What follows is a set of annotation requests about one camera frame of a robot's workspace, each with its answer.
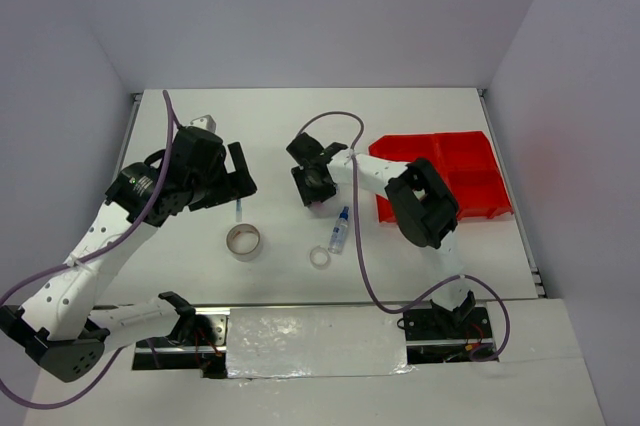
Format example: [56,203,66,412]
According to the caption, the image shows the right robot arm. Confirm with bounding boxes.
[286,133,475,337]

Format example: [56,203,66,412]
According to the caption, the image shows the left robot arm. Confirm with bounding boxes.
[1,126,257,383]

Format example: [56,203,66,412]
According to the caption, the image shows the left blue pen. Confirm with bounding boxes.
[235,199,243,223]

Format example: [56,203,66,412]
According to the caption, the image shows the large tape roll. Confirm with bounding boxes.
[225,223,263,262]

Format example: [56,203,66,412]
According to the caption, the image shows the blue spray bottle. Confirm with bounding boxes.
[328,206,349,254]

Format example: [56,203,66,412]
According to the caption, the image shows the small clear tape roll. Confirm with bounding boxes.
[308,245,331,270]

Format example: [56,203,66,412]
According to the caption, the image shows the red compartment tray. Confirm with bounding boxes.
[368,131,513,220]

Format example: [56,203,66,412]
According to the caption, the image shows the white foil panel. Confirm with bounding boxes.
[226,306,411,379]

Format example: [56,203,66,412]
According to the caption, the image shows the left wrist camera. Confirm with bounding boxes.
[189,115,216,134]

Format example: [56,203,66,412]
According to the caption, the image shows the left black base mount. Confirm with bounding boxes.
[158,291,227,378]

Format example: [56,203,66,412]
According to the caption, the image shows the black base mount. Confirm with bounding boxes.
[396,306,497,365]
[158,291,227,378]

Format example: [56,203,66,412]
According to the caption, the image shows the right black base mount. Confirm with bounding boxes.
[396,306,497,365]

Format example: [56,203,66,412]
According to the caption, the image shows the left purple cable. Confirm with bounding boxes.
[0,89,186,410]

